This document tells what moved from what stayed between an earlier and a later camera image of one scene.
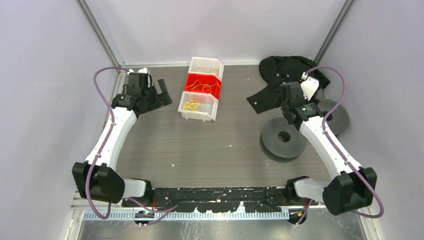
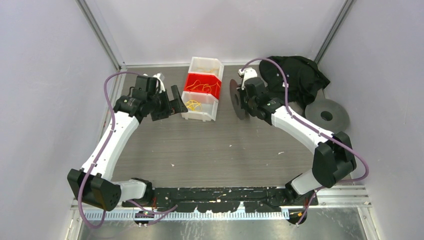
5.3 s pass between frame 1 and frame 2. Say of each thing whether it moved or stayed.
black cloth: stayed
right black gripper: moved
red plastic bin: stayed
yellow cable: stayed
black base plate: stayed
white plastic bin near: stayed
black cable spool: moved
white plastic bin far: stayed
